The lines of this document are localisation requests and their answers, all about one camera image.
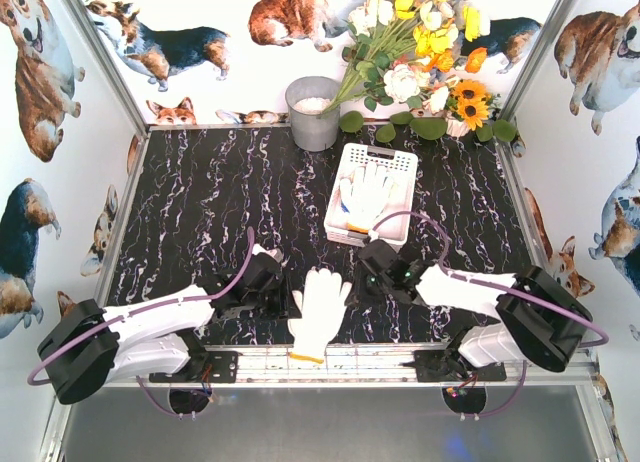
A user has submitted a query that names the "front aluminium rail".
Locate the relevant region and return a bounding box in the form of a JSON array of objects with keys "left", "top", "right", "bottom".
[{"left": 55, "top": 345, "right": 599, "bottom": 389}]

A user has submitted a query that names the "plain white knit glove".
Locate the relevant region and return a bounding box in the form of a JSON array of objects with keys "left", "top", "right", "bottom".
[{"left": 339, "top": 162, "right": 394, "bottom": 233}]

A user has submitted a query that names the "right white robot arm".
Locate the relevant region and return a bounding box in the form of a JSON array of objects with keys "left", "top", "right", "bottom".
[{"left": 346, "top": 240, "right": 594, "bottom": 373}]

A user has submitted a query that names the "artificial flower bouquet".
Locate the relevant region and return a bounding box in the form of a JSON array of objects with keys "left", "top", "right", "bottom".
[{"left": 326, "top": 0, "right": 491, "bottom": 111}]

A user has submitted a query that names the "grey metal bucket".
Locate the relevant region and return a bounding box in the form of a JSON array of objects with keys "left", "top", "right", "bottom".
[{"left": 285, "top": 76, "right": 340, "bottom": 152}]

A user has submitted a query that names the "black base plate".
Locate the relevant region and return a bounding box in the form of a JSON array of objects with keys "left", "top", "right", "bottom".
[
  {"left": 401, "top": 326, "right": 507, "bottom": 383},
  {"left": 149, "top": 350, "right": 239, "bottom": 383}
]

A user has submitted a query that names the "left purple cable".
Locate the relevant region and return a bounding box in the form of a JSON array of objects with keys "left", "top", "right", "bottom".
[{"left": 27, "top": 226, "right": 256, "bottom": 418}]

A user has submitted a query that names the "white perforated storage basket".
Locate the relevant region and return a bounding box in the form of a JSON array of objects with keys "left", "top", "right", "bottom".
[{"left": 324, "top": 143, "right": 419, "bottom": 250}]

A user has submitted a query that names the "small sunflower pot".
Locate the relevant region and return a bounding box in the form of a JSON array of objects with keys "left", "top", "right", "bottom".
[{"left": 445, "top": 79, "right": 501, "bottom": 138}]

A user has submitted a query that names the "blue dotted white glove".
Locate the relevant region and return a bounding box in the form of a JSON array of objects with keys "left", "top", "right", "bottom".
[{"left": 339, "top": 200, "right": 351, "bottom": 217}]

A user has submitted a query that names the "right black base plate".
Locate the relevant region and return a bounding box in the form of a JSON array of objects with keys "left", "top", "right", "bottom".
[{"left": 401, "top": 326, "right": 507, "bottom": 383}]

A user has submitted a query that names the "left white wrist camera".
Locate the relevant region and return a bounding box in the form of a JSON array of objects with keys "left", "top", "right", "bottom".
[{"left": 252, "top": 244, "right": 284, "bottom": 264}]

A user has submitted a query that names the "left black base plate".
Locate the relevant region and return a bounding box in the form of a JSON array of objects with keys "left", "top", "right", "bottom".
[{"left": 149, "top": 350, "right": 239, "bottom": 383}]

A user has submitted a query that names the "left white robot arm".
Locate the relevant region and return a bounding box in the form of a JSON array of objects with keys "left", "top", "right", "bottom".
[{"left": 38, "top": 247, "right": 300, "bottom": 405}]

